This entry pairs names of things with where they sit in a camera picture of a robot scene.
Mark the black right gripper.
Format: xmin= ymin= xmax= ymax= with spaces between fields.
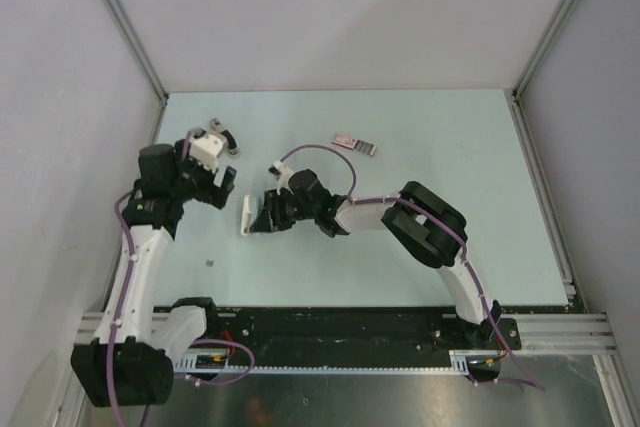
xmin=251 ymin=189 xmax=317 ymax=234

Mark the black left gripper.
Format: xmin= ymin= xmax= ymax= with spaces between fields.
xmin=170 ymin=139 xmax=235 ymax=209

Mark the light blue white stapler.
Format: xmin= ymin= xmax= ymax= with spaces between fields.
xmin=240 ymin=194 xmax=260 ymax=236

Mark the beige black small stapler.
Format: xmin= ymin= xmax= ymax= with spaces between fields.
xmin=210 ymin=118 xmax=241 ymax=159

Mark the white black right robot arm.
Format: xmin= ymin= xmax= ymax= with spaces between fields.
xmin=241 ymin=169 xmax=501 ymax=348

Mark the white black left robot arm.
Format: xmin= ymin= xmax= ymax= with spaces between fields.
xmin=71 ymin=134 xmax=236 ymax=409

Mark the red staple box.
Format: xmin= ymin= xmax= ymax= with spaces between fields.
xmin=331 ymin=133 xmax=378 ymax=156

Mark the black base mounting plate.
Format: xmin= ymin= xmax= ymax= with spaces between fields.
xmin=205 ymin=306 xmax=522 ymax=351

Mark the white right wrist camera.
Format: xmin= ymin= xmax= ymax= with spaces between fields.
xmin=268 ymin=160 xmax=295 ymax=193

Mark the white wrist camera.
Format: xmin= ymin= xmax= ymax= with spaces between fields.
xmin=268 ymin=160 xmax=295 ymax=193
xmin=187 ymin=128 xmax=226 ymax=173

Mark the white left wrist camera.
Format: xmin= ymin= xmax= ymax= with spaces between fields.
xmin=187 ymin=128 xmax=226 ymax=173

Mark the white slotted cable duct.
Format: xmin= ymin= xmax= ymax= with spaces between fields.
xmin=169 ymin=349 xmax=501 ymax=376

